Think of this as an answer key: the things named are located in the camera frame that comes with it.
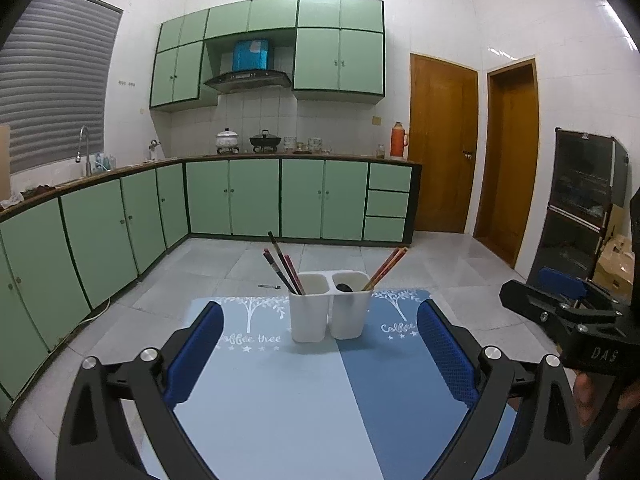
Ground two-tone blue table mat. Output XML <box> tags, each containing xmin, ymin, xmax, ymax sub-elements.
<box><xmin>172</xmin><ymin>287</ymin><xmax>518</xmax><ymax>480</ymax></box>

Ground range hood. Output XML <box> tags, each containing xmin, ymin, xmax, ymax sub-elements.
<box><xmin>204</xmin><ymin>70</ymin><xmax>292</xmax><ymax>95</ymax></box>

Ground wooden chopstick red patterned end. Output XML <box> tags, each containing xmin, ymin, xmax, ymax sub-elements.
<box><xmin>367</xmin><ymin>246</ymin><xmax>408</xmax><ymax>292</ymax></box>
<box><xmin>361</xmin><ymin>246</ymin><xmax>402</xmax><ymax>292</ymax></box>

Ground blue box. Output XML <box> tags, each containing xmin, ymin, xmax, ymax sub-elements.
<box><xmin>231</xmin><ymin>38</ymin><xmax>274</xmax><ymax>72</ymax></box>

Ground grey window blind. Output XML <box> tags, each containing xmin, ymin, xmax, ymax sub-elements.
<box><xmin>0</xmin><ymin>0</ymin><xmax>124</xmax><ymax>176</ymax></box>

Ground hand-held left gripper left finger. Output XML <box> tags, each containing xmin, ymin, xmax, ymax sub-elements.
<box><xmin>55</xmin><ymin>301</ymin><xmax>226</xmax><ymax>480</ymax></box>

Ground white floor cable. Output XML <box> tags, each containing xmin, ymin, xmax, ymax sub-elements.
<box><xmin>75</xmin><ymin>297</ymin><xmax>112</xmax><ymax>326</ymax></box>

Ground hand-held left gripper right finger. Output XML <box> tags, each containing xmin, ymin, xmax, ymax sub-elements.
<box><xmin>416</xmin><ymin>298</ymin><xmax>588</xmax><ymax>480</ymax></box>

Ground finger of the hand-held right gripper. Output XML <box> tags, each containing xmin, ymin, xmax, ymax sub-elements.
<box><xmin>539</xmin><ymin>267</ymin><xmax>626</xmax><ymax>307</ymax></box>
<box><xmin>500</xmin><ymin>280</ymin><xmax>623</xmax><ymax>356</ymax></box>

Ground black wok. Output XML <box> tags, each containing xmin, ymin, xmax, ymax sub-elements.
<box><xmin>249</xmin><ymin>129</ymin><xmax>282</xmax><ymax>153</ymax></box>

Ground closed wooden door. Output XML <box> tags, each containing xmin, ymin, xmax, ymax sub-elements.
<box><xmin>410</xmin><ymin>52</ymin><xmax>479</xmax><ymax>234</ymax></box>

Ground white double utensil holder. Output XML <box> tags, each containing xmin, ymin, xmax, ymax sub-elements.
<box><xmin>288</xmin><ymin>270</ymin><xmax>373</xmax><ymax>343</ymax></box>

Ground red orange patterned chopstick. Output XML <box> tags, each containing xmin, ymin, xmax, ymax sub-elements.
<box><xmin>283</xmin><ymin>254</ymin><xmax>307</xmax><ymax>295</ymax></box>

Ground green lower kitchen cabinets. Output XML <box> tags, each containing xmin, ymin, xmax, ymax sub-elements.
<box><xmin>0</xmin><ymin>155</ymin><xmax>423</xmax><ymax>406</ymax></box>

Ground cardboard sheet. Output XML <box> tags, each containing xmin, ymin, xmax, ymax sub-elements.
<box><xmin>0</xmin><ymin>125</ymin><xmax>12</xmax><ymax>203</ymax></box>

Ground green wall cabinets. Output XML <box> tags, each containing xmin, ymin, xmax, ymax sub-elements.
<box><xmin>149</xmin><ymin>0</ymin><xmax>386</xmax><ymax>113</ymax></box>

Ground black glass-front cabinet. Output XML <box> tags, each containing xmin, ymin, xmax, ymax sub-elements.
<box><xmin>525</xmin><ymin>127</ymin><xmax>630</xmax><ymax>291</ymax></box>

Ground orange thermos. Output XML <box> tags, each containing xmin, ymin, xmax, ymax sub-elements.
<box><xmin>390</xmin><ymin>121</ymin><xmax>410</xmax><ymax>160</ymax></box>

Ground wooden door in frame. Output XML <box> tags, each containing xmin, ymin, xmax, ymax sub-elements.
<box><xmin>472</xmin><ymin>58</ymin><xmax>541</xmax><ymax>269</ymax></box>

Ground cloth on counter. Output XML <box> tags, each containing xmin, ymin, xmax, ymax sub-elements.
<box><xmin>0</xmin><ymin>186</ymin><xmax>56</xmax><ymax>209</ymax></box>

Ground white cooking pot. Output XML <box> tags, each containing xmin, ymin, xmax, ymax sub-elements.
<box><xmin>215</xmin><ymin>128</ymin><xmax>240</xmax><ymax>153</ymax></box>

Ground cardboard boxes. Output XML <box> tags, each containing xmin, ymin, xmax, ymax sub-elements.
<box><xmin>592</xmin><ymin>205</ymin><xmax>640</xmax><ymax>296</ymax></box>

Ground person's right hand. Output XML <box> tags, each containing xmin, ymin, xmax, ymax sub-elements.
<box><xmin>572</xmin><ymin>372</ymin><xmax>640</xmax><ymax>428</ymax></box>

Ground tall chrome sink faucet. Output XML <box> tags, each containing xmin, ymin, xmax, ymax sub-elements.
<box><xmin>75</xmin><ymin>126</ymin><xmax>93</xmax><ymax>177</ymax></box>

